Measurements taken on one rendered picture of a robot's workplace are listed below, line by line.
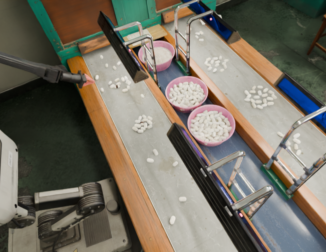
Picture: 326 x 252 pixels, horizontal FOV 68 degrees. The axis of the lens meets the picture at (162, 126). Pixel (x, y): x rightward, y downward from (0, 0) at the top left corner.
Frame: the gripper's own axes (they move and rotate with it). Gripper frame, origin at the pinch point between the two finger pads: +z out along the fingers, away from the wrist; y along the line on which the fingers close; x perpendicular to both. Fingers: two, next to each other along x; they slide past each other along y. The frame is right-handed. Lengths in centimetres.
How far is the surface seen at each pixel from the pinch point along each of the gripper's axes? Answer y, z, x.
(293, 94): -77, 46, -66
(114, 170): -58, 0, 13
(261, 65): -32, 86, -59
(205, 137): -61, 43, -19
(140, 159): -57, 13, 5
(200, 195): -89, 27, -7
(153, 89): -16.2, 31.7, -13.7
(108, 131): -32.9, 3.8, 9.4
